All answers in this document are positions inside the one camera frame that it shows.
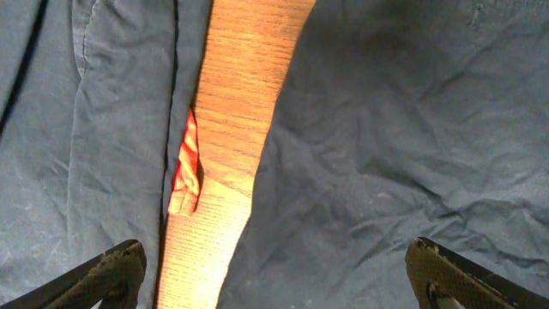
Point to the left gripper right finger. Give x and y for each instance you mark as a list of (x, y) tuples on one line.
[(441, 278)]

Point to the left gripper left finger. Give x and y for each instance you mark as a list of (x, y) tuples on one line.
[(111, 280)]

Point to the navy blue shorts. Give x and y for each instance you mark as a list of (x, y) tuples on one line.
[(399, 119)]

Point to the red garment in pile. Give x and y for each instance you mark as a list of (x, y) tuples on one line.
[(186, 184)]

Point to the navy shorts in pile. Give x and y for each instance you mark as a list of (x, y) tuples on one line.
[(95, 96)]

